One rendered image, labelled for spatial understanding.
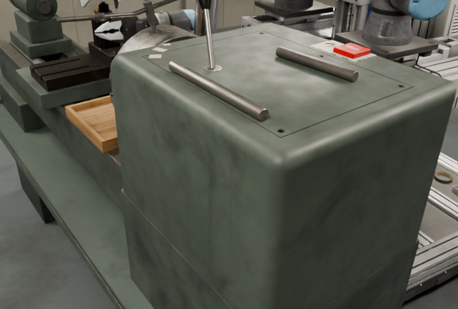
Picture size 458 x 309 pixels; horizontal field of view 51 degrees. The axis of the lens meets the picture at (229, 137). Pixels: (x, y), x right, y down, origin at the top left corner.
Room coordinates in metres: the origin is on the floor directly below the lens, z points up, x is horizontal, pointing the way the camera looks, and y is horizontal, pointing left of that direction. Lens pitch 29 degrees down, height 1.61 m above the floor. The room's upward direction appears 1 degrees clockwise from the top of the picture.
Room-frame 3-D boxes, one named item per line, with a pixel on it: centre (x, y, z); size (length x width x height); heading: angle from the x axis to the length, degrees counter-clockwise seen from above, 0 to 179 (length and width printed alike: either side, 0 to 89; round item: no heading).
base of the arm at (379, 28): (1.46, -0.49, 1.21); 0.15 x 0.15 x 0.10
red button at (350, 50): (1.04, -0.27, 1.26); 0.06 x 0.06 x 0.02; 37
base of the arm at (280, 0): (1.89, -0.24, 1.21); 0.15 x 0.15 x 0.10
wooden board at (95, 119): (1.46, 0.33, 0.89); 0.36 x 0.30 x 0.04; 127
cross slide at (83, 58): (1.74, 0.52, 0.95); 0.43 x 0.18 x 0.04; 127
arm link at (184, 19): (1.69, 0.18, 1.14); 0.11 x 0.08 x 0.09; 119
